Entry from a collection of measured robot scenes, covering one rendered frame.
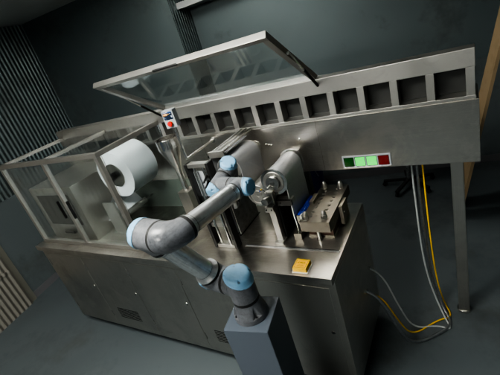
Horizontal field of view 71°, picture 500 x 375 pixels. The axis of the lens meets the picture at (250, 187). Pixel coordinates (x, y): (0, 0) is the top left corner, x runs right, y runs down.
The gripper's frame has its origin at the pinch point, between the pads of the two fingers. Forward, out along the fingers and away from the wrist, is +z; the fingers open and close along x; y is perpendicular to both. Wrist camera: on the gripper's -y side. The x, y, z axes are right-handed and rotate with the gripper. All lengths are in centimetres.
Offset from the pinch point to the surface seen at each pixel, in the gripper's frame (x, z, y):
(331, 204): -43, 7, 31
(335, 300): -65, 14, -13
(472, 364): -145, 66, 10
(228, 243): 0.4, 31.1, -7.0
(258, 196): -6.8, 5.8, 15.7
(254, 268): -22.8, 17.2, -17.3
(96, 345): 90, 161, -94
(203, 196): 19.5, 6.5, 1.0
